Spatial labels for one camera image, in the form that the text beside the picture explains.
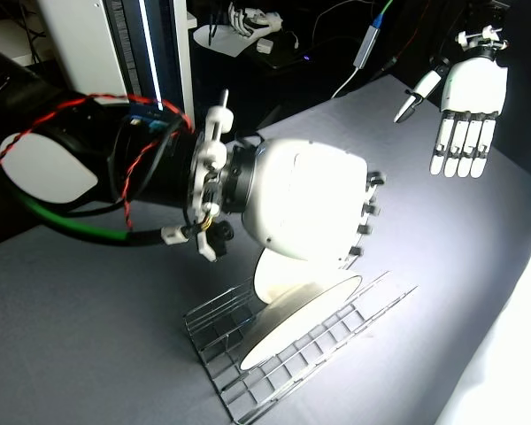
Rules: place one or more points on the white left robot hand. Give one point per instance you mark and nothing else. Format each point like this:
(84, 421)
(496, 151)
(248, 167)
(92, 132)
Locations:
(473, 88)

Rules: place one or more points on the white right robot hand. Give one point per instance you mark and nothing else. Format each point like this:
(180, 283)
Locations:
(310, 199)

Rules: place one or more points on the silver usb hub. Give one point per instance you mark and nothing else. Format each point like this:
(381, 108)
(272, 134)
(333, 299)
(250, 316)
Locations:
(365, 46)

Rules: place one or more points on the black device with blue light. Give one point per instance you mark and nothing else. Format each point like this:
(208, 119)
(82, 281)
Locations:
(287, 59)

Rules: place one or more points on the white power adapter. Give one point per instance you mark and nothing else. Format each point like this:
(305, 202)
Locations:
(264, 45)

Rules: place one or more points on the white skeletal spare hand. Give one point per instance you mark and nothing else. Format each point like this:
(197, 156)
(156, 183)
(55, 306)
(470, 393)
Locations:
(265, 20)

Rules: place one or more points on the white robot column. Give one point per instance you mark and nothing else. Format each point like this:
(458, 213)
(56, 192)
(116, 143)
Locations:
(84, 44)

